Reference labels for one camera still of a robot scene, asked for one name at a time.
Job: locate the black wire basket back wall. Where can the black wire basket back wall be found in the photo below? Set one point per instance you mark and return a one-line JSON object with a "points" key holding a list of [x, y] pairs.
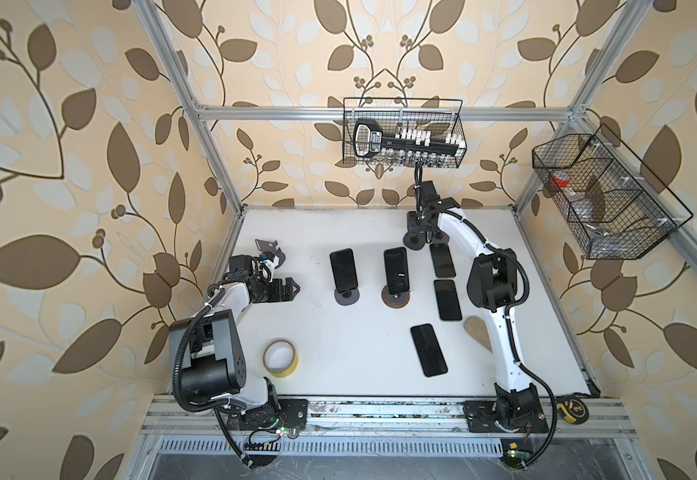
{"points": [[439, 116]]}

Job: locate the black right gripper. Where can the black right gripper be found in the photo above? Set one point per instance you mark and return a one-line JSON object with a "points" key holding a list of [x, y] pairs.
{"points": [[411, 224]]}

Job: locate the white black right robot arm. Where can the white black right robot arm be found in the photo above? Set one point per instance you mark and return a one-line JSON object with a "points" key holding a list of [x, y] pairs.
{"points": [[497, 284]]}

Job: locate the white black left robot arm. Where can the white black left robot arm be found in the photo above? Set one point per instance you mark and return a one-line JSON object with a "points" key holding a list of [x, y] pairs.
{"points": [[208, 365]]}

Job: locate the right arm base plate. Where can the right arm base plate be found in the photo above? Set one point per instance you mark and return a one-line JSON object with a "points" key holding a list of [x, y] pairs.
{"points": [[491, 416]]}

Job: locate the black smartphone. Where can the black smartphone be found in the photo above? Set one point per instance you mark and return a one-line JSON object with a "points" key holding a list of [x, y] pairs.
{"points": [[443, 264], [396, 271], [344, 270], [428, 350]]}

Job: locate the wooden base phone stand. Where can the wooden base phone stand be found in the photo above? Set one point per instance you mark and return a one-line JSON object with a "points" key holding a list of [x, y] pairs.
{"points": [[394, 301]]}

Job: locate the yellow black tape measure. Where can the yellow black tape measure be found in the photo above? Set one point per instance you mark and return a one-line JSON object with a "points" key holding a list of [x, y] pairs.
{"points": [[572, 409]]}

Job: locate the yellow masking tape roll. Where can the yellow masking tape roll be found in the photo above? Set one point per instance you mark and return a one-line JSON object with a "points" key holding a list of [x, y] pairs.
{"points": [[280, 358]]}

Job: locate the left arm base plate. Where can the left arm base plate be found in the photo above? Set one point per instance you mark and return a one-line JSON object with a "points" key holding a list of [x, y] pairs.
{"points": [[291, 414]]}

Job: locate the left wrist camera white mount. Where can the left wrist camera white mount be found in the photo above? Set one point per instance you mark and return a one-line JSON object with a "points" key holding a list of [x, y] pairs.
{"points": [[255, 264]]}

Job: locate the black wire basket right wall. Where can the black wire basket right wall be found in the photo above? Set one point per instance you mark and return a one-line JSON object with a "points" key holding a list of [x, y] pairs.
{"points": [[638, 209]]}

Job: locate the aluminium front rail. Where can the aluminium front rail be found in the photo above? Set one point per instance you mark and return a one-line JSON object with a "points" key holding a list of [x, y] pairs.
{"points": [[396, 416]]}

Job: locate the grey phone stand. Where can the grey phone stand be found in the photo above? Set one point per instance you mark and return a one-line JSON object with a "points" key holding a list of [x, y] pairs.
{"points": [[267, 247], [439, 237], [414, 240], [348, 297]]}

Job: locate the clear bottle red cap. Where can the clear bottle red cap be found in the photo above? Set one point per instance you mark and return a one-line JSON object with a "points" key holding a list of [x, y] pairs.
{"points": [[575, 205]]}

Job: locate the black socket set rail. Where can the black socket set rail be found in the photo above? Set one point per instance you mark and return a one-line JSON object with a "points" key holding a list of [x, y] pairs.
{"points": [[369, 139]]}

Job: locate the black wire basket wall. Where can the black wire basket wall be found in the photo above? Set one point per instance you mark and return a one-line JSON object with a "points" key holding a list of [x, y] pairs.
{"points": [[439, 116], [638, 209]]}

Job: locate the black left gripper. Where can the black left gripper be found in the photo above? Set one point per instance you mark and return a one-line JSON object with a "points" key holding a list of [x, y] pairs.
{"points": [[286, 293]]}

